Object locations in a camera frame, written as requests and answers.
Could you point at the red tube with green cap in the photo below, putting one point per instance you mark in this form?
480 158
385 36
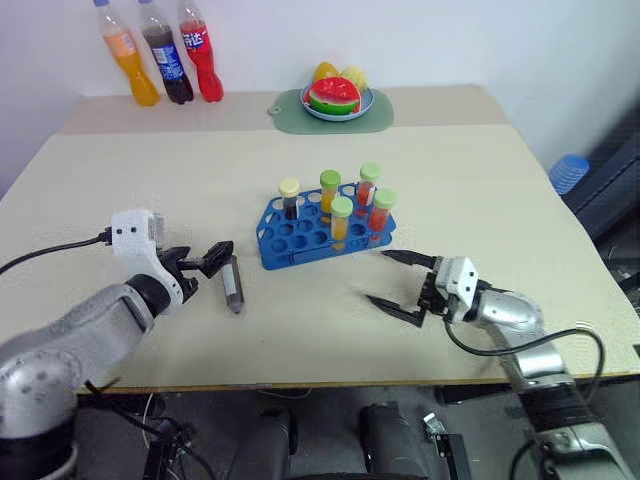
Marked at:
368 187
382 215

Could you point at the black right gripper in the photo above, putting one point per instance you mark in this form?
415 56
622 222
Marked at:
429 295

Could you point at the toy watermelon slice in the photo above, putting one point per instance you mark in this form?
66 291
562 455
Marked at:
332 95

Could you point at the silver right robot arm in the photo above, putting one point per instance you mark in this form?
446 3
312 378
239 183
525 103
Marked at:
530 350

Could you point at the toy yellow pepper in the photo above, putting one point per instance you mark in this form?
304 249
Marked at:
325 71

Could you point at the light blue plate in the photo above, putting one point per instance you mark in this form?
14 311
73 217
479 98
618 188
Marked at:
332 116

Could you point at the orange tube with green cap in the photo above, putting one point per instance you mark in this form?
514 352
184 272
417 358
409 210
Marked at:
329 192

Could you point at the black table frame bar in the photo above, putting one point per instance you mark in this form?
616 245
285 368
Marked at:
475 395

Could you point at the yellow tube with green cap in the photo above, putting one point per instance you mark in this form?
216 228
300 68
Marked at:
341 222

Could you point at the black office chair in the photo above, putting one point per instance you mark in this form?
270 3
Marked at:
615 190

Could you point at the blue test tube rack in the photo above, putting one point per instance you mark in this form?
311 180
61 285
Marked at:
300 242

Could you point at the toy yellow lemon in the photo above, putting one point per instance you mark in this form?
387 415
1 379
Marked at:
356 76

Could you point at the dark rounded shape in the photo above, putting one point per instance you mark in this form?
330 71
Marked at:
262 445
392 440

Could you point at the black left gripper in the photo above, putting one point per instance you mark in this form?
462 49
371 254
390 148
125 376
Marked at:
172 257

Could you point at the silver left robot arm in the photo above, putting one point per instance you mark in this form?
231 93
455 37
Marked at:
75 330

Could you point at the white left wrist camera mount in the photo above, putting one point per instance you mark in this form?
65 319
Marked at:
135 245

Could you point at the black bracket with caster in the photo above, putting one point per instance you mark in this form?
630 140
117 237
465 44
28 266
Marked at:
447 447

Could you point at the dark liquid test tube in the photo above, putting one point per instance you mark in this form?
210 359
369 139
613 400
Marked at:
232 290

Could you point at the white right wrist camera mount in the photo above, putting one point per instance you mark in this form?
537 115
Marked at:
462 282

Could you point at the red soda bottle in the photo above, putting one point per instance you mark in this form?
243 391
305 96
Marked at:
205 70

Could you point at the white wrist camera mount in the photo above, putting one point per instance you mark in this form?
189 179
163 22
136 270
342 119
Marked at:
462 282
135 245

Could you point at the green silicone mat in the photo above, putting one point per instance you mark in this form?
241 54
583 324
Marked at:
285 120

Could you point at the cola bottle with blue label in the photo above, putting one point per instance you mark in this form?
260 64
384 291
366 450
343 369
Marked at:
170 65

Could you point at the dark tube with yellow cap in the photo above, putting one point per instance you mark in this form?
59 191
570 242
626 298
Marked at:
290 200

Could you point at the stack of blue caps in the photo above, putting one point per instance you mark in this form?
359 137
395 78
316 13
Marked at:
570 175

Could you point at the orange soda bottle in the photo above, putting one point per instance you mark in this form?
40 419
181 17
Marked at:
135 75

